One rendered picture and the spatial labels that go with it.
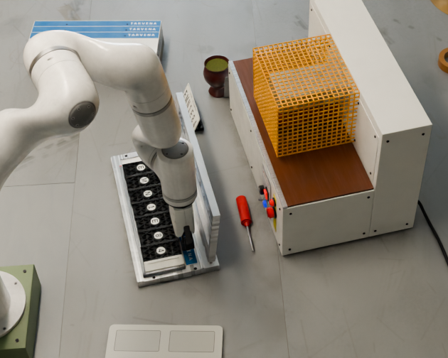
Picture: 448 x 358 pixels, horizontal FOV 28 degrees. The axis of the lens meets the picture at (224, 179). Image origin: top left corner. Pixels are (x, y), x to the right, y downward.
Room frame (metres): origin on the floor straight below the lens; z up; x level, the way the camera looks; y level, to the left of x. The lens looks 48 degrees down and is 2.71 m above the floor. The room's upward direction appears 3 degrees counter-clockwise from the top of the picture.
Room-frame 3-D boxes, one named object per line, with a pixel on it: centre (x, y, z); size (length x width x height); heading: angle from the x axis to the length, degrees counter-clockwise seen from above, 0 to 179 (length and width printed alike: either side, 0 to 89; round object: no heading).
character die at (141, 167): (1.66, 0.22, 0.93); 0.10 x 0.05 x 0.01; 100
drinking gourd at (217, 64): (1.98, 0.00, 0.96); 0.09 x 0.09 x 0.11
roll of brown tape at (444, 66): (2.04, -0.72, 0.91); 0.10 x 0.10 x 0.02
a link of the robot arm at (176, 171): (1.41, 0.11, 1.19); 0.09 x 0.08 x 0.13; 40
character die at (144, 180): (1.61, 0.21, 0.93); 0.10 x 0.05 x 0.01; 100
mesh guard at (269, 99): (1.63, -0.21, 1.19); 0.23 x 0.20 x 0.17; 11
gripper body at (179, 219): (1.41, 0.11, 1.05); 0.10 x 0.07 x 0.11; 11
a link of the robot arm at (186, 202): (1.41, 0.11, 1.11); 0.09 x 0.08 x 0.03; 11
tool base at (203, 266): (1.52, 0.17, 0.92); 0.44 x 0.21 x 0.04; 11
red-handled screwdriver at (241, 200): (1.46, -0.05, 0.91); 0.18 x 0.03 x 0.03; 7
